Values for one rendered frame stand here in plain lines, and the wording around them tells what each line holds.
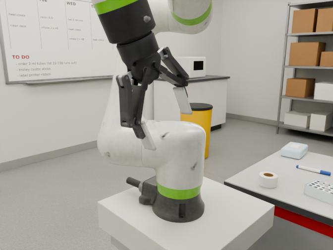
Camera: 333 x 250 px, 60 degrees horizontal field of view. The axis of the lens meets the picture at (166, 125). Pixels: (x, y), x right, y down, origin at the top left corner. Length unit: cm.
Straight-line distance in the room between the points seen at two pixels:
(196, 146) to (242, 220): 24
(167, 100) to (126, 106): 390
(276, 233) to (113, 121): 75
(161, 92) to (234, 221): 380
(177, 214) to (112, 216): 18
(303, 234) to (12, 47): 318
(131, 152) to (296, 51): 431
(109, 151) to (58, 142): 313
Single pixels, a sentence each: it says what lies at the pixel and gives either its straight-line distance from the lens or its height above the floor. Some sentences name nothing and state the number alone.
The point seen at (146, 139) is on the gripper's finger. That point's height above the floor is 109.
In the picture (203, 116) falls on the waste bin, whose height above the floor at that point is 55.
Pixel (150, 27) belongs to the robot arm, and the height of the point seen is 131.
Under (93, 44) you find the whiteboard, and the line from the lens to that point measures 397.
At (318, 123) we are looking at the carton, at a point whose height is 26.
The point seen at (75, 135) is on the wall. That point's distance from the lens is 396.
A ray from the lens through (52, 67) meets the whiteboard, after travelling 371.
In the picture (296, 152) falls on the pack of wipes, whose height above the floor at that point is 80.
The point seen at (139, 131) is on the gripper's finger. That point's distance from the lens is 56.
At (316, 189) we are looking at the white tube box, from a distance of 118.
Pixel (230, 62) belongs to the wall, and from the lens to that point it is 592.
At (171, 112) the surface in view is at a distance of 441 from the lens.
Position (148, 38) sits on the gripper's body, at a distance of 54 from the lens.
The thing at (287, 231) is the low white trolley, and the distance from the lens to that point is 119.
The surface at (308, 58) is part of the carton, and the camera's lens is 482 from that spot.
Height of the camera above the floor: 126
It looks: 14 degrees down
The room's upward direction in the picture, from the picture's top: straight up
